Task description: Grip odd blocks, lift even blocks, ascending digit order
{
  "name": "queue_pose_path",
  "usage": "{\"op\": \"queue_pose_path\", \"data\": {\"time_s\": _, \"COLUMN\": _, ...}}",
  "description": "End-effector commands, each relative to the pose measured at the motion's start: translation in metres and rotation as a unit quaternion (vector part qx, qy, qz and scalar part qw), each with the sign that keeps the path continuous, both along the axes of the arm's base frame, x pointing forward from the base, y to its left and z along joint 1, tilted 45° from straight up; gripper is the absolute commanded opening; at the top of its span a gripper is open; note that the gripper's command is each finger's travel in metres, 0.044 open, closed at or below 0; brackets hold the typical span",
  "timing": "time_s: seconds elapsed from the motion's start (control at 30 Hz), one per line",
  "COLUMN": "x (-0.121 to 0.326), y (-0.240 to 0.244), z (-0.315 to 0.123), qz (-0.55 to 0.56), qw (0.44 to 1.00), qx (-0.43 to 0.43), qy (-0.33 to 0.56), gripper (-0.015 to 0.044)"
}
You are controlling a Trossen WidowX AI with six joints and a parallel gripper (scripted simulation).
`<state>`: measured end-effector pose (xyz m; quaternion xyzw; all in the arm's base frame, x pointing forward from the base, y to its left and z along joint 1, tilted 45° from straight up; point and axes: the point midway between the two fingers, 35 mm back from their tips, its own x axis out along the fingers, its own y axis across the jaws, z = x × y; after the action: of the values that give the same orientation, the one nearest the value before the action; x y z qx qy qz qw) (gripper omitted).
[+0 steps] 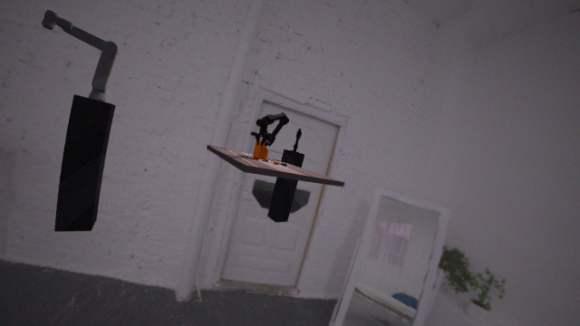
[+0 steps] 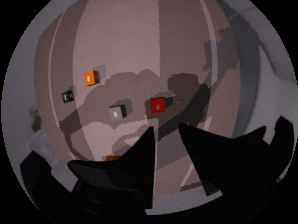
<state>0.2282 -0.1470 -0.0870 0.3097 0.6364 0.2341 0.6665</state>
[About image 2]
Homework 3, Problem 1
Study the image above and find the orange block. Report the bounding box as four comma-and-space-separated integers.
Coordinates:
84, 69, 98, 87

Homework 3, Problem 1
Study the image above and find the red block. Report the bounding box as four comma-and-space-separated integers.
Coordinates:
149, 97, 165, 115

